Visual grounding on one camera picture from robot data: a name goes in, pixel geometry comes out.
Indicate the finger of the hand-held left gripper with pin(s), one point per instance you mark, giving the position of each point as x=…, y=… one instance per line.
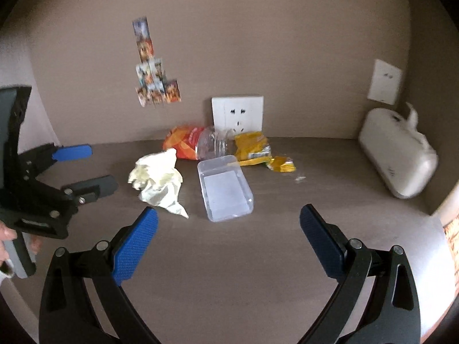
x=71, y=152
x=96, y=186

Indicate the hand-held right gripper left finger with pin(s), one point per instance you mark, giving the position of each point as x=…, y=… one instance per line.
x=134, y=247

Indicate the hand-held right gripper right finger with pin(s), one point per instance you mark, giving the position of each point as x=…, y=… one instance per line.
x=322, y=243

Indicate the white paper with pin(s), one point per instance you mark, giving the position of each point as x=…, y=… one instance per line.
x=157, y=175

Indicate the small yellow wrapper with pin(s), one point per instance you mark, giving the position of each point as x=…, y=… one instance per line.
x=281, y=165

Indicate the orange snack bag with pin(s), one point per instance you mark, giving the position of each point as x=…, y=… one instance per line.
x=183, y=139

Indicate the clear plastic container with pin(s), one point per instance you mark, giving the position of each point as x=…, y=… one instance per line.
x=224, y=190

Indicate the yellow snack wrapper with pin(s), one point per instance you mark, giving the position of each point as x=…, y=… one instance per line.
x=251, y=147

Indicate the clear crushed plastic bottle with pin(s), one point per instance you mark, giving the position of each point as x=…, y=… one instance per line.
x=211, y=145

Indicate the person's left hand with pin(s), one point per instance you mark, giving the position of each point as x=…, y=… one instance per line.
x=6, y=233

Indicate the small white paper scrap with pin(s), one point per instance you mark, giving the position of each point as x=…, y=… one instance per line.
x=299, y=178

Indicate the white tissue box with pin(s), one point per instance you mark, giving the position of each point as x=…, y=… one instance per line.
x=391, y=150

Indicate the orange patterned blanket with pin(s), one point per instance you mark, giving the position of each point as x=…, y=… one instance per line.
x=452, y=236

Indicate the group of photo wall stickers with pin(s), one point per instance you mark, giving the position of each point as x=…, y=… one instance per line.
x=150, y=75

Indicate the white wall socket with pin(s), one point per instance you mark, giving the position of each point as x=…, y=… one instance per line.
x=229, y=109
x=383, y=82

